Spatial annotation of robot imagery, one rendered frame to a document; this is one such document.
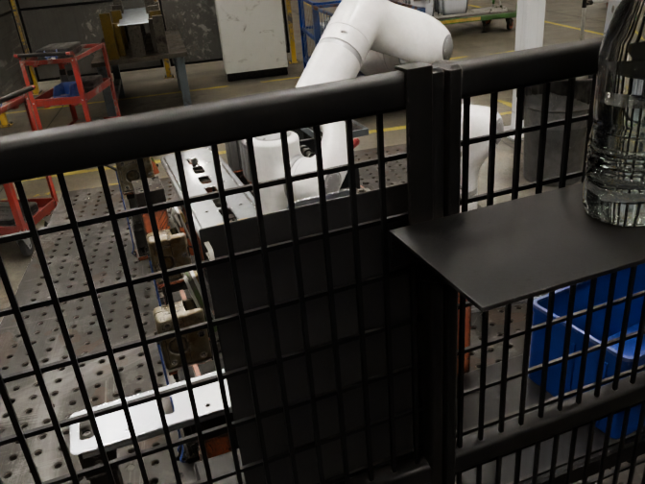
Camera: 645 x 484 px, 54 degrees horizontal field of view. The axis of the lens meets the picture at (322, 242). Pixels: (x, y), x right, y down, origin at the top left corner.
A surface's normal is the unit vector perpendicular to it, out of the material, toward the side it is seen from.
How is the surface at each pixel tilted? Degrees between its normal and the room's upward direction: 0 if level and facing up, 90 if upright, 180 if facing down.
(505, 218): 0
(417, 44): 81
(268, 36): 90
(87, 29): 90
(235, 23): 90
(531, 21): 90
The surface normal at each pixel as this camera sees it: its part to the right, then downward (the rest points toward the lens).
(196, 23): 0.22, 0.42
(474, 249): -0.08, -0.89
